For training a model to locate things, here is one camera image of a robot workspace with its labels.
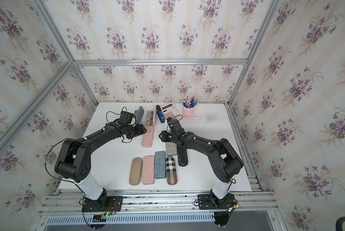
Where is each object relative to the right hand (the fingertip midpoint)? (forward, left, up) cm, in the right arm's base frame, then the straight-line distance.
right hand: (163, 136), depth 90 cm
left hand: (+3, +13, -1) cm, 14 cm away
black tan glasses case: (-9, -12, -7) cm, 17 cm away
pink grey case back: (+17, +8, -1) cm, 19 cm away
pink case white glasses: (+3, +12, -7) cm, 14 cm away
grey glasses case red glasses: (-6, -5, -6) cm, 10 cm away
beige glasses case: (-21, +15, -6) cm, 26 cm away
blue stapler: (+25, +5, -7) cm, 26 cm away
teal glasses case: (-17, +1, -6) cm, 18 cm away
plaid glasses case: (-22, -6, -6) cm, 24 cm away
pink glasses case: (-24, +7, -7) cm, 26 cm away
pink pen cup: (+23, -17, -4) cm, 29 cm away
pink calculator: (+27, -3, -6) cm, 28 cm away
